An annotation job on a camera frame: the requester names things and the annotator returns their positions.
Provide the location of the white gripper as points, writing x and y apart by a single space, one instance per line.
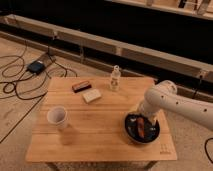
148 111

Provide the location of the dark ceramic bowl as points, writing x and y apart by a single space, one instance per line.
131 127

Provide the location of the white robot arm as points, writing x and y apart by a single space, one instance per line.
164 96

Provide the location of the orange item in bowl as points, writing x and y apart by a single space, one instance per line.
141 131

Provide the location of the clear plastic bottle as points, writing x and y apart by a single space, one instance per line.
115 77

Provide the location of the wooden table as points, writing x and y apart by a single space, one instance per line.
96 131

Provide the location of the beige sponge block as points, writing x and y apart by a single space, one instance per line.
91 95

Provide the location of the brown black eraser block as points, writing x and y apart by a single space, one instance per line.
81 86

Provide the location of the white paper cup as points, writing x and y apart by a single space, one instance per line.
58 117

